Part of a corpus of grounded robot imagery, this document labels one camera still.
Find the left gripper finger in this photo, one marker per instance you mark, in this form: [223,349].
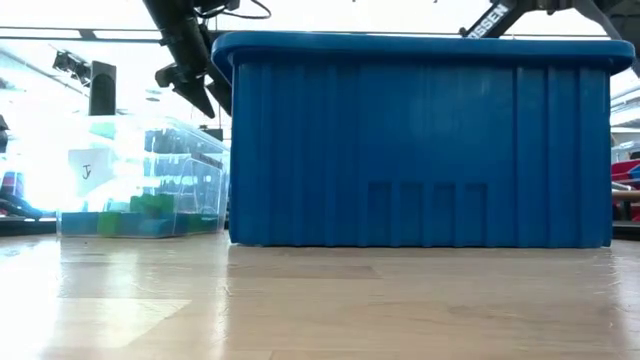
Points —
[192,92]
[221,95]

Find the clear plastic container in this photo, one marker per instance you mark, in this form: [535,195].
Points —
[210,165]

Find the green rectangular block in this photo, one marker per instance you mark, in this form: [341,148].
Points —
[200,223]
[152,203]

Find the green cube block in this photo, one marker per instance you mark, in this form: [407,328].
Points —
[110,223]

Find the blue plastic bin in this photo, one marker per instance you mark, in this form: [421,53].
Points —
[400,150]

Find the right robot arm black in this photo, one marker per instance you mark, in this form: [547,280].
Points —
[487,22]

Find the dark round ceiling fixture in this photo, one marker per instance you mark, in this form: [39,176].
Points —
[152,92]

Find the black spotlight cluster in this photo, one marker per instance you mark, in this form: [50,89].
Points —
[70,65]

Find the red storage bin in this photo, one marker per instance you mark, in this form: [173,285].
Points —
[627,170]

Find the wooden workbench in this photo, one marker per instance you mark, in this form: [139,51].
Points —
[627,196]

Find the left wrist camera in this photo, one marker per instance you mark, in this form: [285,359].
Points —
[217,5]

